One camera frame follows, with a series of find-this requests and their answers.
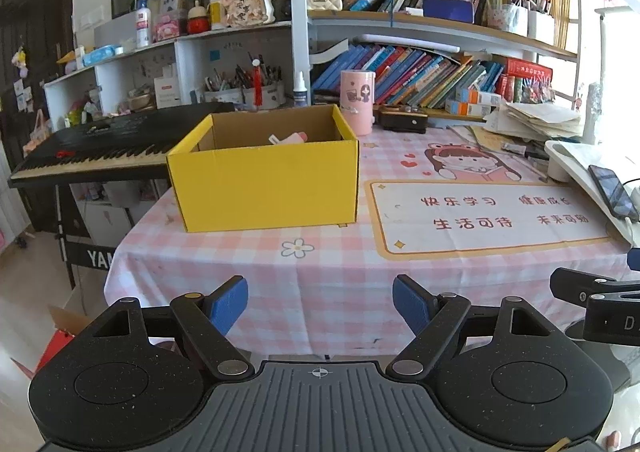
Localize black smartphone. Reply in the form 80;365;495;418
587;164;640;222

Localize white lotion bottle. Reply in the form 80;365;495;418
135;0;152;49

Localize stack of papers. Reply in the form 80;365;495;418
484;102;583;142

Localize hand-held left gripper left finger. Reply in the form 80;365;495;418
80;275;256;383

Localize dark brown box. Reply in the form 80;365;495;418
374;104;430;134

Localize blue tissue pack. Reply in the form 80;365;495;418
82;44;125;67

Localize black electronic keyboard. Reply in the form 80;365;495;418
9;102;236;189

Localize row of yellow thin books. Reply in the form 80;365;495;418
549;0;572;50

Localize white orange small box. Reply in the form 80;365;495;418
456;88;502;105
445;100;493;117

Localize pink printed can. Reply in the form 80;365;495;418
340;70;377;137

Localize brown red cardboard box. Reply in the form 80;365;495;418
10;304;96;380

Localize row of blue leaning books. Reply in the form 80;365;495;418
311;44;506;109

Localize dark wooden door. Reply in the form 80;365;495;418
0;0;78;168

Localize red jar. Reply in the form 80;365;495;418
186;1;211;35

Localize white marker holder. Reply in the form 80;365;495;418
527;7;556;44

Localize dark blue case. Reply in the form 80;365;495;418
422;0;475;24

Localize grey box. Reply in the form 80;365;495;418
94;12;138;53

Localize yellow cardboard box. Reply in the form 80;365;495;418
166;104;360;233

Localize white slanted board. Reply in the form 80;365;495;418
544;140;640;245

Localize clear marker holder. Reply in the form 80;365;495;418
487;0;528;37

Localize pink checkered desktop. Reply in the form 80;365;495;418
104;117;640;363

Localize white brush pen holder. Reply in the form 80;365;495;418
202;52;286;109

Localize white frame wooden bookshelf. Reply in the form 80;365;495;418
287;0;583;123

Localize black keyboard stand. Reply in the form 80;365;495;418
54;184;126;290

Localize white low shelf unit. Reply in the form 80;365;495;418
42;21;293;133

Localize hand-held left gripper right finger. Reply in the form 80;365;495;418
385;274;568;383

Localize white desk lamp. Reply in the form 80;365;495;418
585;0;640;145

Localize white box red label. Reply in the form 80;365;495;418
153;63;181;109

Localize pink white plastic gadget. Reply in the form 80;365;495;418
267;131;307;146

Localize pink small box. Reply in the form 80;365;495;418
152;14;188;43

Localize red bottle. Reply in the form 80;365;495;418
251;58;264;108

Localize red printed box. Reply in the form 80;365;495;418
505;57;555;103

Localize pink tote bag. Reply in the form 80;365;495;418
22;109;55;158

